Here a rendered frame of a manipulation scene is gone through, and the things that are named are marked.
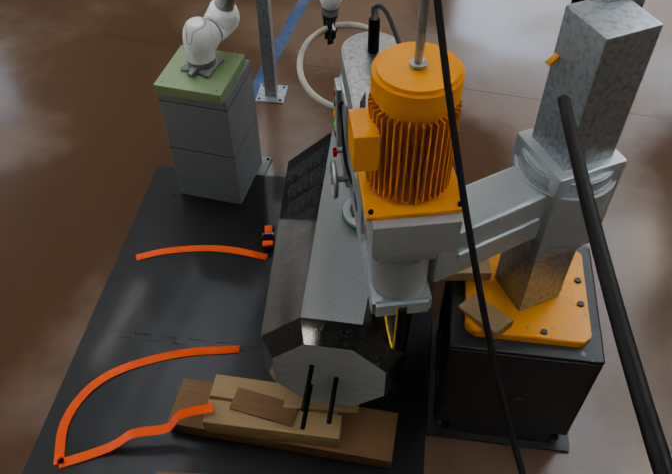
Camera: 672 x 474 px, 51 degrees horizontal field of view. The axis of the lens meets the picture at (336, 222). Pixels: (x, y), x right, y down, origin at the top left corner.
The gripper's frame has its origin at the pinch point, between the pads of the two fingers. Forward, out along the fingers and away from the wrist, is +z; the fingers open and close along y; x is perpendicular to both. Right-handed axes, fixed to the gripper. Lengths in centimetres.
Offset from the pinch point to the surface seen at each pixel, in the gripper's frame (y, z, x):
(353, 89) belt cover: 79, -89, -24
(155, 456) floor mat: 152, 51, -143
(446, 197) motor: 132, -111, -19
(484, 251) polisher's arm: 142, -71, -1
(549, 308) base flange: 162, -17, 33
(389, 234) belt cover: 136, -110, -38
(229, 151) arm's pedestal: 8, 70, -61
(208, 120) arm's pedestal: -5, 52, -67
